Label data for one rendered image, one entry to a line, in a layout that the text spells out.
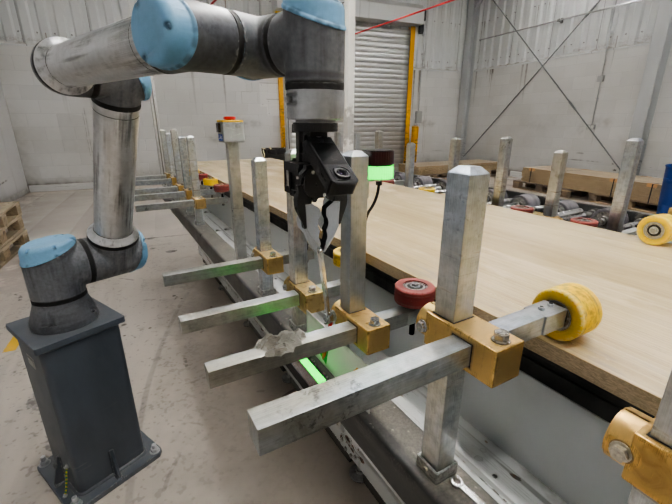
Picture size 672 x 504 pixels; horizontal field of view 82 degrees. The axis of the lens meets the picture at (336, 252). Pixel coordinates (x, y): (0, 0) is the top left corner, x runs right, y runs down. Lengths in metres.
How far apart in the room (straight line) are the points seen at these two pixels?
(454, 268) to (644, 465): 0.25
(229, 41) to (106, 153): 0.70
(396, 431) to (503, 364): 0.31
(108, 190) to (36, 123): 7.53
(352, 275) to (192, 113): 8.03
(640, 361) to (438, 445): 0.30
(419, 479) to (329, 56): 0.64
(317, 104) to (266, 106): 8.28
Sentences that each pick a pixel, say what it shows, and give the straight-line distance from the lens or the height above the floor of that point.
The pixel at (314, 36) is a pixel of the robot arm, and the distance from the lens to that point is 0.60.
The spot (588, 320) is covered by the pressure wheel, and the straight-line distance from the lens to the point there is 0.66.
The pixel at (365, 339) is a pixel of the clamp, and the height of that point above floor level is 0.85.
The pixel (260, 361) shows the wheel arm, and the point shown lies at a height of 0.85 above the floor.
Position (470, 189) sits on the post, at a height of 1.14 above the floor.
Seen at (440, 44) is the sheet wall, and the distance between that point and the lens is 11.00.
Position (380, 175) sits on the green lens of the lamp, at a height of 1.13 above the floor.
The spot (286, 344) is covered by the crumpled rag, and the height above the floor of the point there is 0.87.
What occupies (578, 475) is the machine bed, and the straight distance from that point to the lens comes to 0.81.
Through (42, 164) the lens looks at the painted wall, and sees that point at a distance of 8.86.
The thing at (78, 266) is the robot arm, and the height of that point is 0.79.
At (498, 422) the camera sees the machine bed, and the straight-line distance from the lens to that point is 0.87.
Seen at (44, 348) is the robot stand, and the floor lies 0.60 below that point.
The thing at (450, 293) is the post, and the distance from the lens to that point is 0.51.
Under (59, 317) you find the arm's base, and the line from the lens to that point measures 1.46.
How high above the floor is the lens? 1.22
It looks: 19 degrees down
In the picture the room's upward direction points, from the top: straight up
